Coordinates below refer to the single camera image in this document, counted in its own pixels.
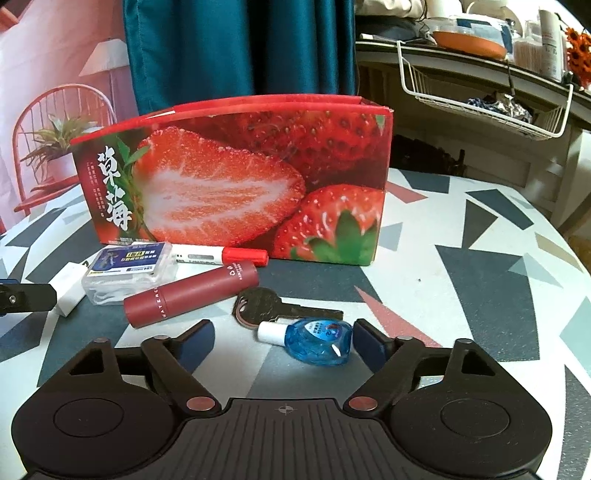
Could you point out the maroon cylindrical tube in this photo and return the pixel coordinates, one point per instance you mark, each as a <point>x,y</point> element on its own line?
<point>184,295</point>

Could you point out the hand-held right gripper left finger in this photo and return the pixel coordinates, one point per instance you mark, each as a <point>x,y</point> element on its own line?
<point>198,344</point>

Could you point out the printed room scene backdrop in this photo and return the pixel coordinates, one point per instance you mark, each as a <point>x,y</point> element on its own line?
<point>46,69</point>

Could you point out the metal key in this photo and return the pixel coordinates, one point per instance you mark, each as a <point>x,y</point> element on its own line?
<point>256,304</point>

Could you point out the tall white spray bottle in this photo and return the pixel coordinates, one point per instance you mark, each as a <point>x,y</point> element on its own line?
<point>551,46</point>

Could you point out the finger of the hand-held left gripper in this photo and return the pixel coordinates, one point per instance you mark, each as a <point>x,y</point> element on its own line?
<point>32,297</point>

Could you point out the dark topped vanity desk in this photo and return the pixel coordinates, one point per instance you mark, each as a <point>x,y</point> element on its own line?
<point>378,46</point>

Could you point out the blue eye drop bottle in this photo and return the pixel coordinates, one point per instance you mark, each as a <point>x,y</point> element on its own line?
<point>314,341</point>

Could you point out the white marker with red cap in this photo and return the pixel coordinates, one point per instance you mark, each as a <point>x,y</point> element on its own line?
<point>240,256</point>

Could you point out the geometric patterned tablecloth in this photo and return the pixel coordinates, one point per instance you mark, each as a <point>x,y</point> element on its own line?
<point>485,277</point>

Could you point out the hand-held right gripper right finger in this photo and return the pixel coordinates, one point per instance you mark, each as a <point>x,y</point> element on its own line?
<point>369,341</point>

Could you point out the clear floss pick box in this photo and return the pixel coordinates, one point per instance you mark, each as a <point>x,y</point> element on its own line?
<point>129,267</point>

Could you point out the clear cotton swab box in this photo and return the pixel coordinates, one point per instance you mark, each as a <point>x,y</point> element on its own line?
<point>528,55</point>

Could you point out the clear box with blue packet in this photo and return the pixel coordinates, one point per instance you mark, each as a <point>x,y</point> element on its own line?
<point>501,32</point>

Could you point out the black bag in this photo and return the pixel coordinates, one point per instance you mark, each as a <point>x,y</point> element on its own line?
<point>392,30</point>

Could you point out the orange artificial flowers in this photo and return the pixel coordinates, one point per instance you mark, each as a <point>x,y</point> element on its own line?
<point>579,50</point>

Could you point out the orange tray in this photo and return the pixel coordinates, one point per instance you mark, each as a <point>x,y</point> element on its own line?
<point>466,44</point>

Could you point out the white charger plug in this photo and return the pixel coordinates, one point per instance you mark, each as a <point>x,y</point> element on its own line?
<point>69,290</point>

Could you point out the teal curtain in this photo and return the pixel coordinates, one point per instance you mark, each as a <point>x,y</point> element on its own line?
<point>231,46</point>

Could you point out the red strawberry print cardboard box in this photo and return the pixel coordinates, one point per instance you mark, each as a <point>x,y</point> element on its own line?
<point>231,184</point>

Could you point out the silver foil packet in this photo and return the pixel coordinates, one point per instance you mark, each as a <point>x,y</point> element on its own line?
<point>512,108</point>

